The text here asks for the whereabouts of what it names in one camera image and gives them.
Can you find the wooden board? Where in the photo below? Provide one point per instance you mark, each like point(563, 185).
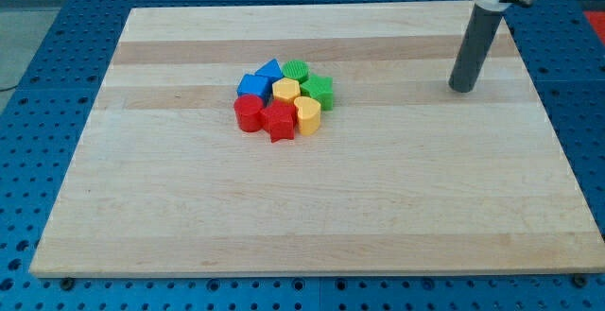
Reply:
point(403, 177)

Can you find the green star block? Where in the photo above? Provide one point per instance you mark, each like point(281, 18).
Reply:
point(321, 89)

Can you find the green cylinder block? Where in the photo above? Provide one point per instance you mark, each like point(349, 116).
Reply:
point(296, 69)

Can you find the red star block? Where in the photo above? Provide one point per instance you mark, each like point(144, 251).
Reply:
point(279, 120)

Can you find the blue cube block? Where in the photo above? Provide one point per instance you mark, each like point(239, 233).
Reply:
point(254, 85)

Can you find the yellow hexagon block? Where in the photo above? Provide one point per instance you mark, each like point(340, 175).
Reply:
point(286, 90)

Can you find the blue triangle block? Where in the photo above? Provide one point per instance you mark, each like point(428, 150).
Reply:
point(270, 70)

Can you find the red cylinder block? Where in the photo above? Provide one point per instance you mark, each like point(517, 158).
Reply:
point(247, 109)

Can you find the yellow heart block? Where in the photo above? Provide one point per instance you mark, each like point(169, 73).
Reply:
point(308, 114)

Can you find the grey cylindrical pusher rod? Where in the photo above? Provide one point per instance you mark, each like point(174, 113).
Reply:
point(476, 44)

